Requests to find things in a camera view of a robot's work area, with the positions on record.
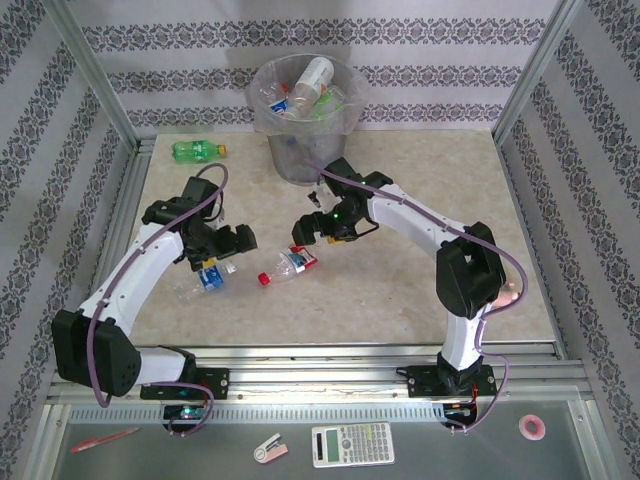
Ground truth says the pink tape roll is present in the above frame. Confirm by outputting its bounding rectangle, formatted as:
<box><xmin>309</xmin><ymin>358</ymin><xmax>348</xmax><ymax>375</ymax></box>
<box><xmin>518</xmin><ymin>413</ymin><xmax>547</xmax><ymax>441</ymax></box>

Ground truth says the right controller board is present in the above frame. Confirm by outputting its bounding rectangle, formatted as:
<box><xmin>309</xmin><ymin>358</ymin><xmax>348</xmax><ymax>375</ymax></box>
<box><xmin>442</xmin><ymin>404</ymin><xmax>479</xmax><ymax>424</ymax></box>

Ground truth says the clear plastic bin liner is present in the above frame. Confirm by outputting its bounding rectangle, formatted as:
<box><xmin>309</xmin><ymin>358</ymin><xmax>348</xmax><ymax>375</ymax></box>
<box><xmin>249</xmin><ymin>53</ymin><xmax>372</xmax><ymax>142</ymax></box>

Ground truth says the red pen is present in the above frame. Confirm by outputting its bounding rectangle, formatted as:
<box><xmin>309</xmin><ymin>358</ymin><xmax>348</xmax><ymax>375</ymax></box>
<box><xmin>69</xmin><ymin>426</ymin><xmax>142</xmax><ymax>455</ymax></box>

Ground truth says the controller board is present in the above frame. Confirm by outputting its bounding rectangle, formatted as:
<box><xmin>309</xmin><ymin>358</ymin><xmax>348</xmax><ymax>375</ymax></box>
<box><xmin>163</xmin><ymin>403</ymin><xmax>207</xmax><ymax>421</ymax></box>
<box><xmin>442</xmin><ymin>404</ymin><xmax>479</xmax><ymax>424</ymax></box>

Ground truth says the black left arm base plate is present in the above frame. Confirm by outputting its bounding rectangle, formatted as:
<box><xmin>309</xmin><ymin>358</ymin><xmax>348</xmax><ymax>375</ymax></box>
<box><xmin>139</xmin><ymin>367</ymin><xmax>231</xmax><ymax>401</ymax></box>

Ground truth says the white orange label bottle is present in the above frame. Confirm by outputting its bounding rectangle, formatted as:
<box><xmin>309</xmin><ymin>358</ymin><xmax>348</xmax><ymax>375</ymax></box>
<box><xmin>289</xmin><ymin>56</ymin><xmax>335</xmax><ymax>109</ymax></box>

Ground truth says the grey mesh waste bin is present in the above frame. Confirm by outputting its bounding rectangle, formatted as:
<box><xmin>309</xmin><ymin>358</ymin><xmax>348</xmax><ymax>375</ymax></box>
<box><xmin>254</xmin><ymin>54</ymin><xmax>369</xmax><ymax>186</ymax></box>

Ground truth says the green bottle yellow cap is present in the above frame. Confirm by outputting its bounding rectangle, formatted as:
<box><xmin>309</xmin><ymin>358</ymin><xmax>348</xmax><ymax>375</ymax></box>
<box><xmin>171</xmin><ymin>140</ymin><xmax>228</xmax><ymax>165</ymax></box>

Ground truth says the slotted grey cable duct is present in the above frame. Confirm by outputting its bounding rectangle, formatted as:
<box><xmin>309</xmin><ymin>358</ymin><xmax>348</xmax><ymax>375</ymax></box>
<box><xmin>67</xmin><ymin>403</ymin><xmax>446</xmax><ymax>424</ymax></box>

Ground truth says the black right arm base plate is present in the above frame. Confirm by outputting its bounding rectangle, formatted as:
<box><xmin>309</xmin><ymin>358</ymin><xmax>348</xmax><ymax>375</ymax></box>
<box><xmin>405</xmin><ymin>363</ymin><xmax>499</xmax><ymax>399</ymax></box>

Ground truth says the red cap red-white label bottle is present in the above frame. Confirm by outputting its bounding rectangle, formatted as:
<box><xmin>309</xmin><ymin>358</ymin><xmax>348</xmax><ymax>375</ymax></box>
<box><xmin>257</xmin><ymin>244</ymin><xmax>319</xmax><ymax>287</ymax></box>

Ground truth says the pink stapler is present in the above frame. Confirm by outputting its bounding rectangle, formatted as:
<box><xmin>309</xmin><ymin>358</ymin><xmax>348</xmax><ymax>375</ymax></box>
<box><xmin>253</xmin><ymin>432</ymin><xmax>290</xmax><ymax>464</ymax></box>

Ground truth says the grey scientific calculator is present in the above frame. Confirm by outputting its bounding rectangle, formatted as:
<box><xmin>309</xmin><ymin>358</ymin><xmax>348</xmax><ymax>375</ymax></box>
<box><xmin>310</xmin><ymin>421</ymin><xmax>396</xmax><ymax>469</ymax></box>

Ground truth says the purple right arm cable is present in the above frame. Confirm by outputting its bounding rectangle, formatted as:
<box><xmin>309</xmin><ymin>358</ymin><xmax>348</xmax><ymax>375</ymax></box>
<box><xmin>303</xmin><ymin>157</ymin><xmax>530</xmax><ymax>435</ymax></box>

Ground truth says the left controller board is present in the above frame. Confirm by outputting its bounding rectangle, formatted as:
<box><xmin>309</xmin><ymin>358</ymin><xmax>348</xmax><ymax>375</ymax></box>
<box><xmin>163</xmin><ymin>403</ymin><xmax>207</xmax><ymax>421</ymax></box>

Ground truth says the aluminium rail frame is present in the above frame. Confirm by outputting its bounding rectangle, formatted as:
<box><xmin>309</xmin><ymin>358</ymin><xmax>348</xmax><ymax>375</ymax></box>
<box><xmin>47</xmin><ymin>130</ymin><xmax>596</xmax><ymax>407</ymax></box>

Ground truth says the aluminium corner post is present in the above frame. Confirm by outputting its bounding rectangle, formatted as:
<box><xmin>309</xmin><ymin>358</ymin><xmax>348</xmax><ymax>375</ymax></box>
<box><xmin>492</xmin><ymin>0</ymin><xmax>586</xmax><ymax>144</ymax></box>
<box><xmin>42</xmin><ymin>0</ymin><xmax>141</xmax><ymax>146</ymax></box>

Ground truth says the small pink object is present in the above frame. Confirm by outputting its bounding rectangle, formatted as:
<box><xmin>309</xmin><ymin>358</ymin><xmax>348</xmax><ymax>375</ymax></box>
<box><xmin>492</xmin><ymin>279</ymin><xmax>521</xmax><ymax>307</ymax></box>

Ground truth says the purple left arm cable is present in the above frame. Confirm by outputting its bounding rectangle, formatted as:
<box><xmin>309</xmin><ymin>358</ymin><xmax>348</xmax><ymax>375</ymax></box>
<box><xmin>87</xmin><ymin>162</ymin><xmax>231</xmax><ymax>437</ymax></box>

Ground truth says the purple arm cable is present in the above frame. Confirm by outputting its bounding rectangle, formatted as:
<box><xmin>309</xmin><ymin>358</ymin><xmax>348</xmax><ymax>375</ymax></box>
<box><xmin>303</xmin><ymin>157</ymin><xmax>530</xmax><ymax>435</ymax></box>
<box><xmin>87</xmin><ymin>162</ymin><xmax>231</xmax><ymax>437</ymax></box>

